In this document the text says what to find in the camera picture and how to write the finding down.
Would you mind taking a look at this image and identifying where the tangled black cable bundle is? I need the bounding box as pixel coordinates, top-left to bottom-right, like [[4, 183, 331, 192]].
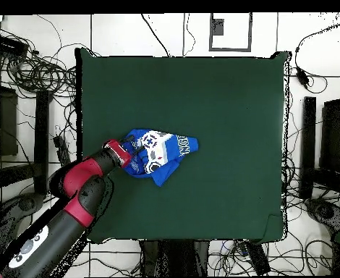
[[0, 22, 79, 99]]

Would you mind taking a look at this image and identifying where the black rectangular device box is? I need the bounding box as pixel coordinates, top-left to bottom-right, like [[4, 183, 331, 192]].
[[0, 33, 30, 58]]

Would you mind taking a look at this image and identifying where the thin black floor cable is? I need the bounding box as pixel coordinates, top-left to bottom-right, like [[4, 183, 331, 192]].
[[182, 12, 196, 57]]

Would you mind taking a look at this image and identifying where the grey square floor hatch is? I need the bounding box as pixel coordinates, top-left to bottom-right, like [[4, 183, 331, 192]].
[[208, 12, 252, 52]]

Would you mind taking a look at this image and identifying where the black power adapter with cable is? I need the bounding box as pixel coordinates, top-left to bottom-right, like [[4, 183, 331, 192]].
[[294, 20, 340, 95]]

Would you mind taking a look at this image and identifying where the dark green table cloth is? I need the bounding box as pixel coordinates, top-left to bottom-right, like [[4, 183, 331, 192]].
[[72, 47, 292, 244]]

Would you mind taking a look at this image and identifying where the long black floor cable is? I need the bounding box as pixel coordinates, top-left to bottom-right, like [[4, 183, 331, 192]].
[[140, 12, 171, 58]]

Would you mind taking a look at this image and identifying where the blue printed T-shirt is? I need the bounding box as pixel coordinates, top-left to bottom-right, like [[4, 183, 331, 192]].
[[120, 128, 200, 188]]

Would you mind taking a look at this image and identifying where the grey curved stand base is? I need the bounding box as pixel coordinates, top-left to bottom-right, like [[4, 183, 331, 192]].
[[0, 192, 46, 256], [304, 198, 340, 232]]

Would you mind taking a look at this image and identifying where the black power strip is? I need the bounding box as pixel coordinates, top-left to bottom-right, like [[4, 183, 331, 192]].
[[239, 240, 272, 276], [52, 135, 72, 167]]

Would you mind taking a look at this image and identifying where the black metal stand frame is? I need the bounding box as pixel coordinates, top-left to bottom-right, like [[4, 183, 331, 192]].
[[299, 73, 340, 203], [0, 65, 54, 203]]

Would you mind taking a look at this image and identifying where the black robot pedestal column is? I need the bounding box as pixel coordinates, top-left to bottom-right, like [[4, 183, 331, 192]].
[[139, 239, 211, 277]]

